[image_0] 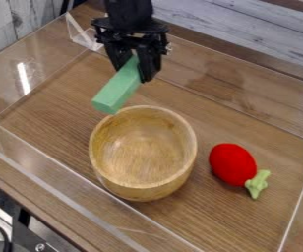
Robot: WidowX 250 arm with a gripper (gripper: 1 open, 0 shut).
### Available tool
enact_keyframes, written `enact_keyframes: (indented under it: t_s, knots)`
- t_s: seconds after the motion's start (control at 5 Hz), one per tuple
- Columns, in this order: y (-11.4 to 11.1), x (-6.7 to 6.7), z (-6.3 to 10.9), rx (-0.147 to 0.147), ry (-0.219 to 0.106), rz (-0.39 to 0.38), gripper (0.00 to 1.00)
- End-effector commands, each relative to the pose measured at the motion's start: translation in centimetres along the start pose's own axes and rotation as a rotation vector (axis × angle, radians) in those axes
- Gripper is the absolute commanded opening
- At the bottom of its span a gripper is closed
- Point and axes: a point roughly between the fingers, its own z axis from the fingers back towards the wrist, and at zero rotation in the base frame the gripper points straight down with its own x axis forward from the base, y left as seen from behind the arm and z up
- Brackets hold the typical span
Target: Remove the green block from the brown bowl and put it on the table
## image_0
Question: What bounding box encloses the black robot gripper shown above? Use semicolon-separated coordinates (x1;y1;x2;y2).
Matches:
91;0;169;83

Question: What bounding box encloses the green rectangular block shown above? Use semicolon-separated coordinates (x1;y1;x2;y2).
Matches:
91;56;141;114

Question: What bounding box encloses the brown wooden bowl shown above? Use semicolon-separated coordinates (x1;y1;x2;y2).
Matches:
89;105;197;202

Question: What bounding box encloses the red plush strawberry toy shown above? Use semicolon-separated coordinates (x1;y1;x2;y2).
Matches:
208;143;271;200

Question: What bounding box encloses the clear acrylic corner bracket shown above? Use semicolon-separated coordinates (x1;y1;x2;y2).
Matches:
65;13;103;51

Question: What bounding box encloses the black table clamp mount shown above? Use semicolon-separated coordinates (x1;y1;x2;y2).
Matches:
0;209;59;252

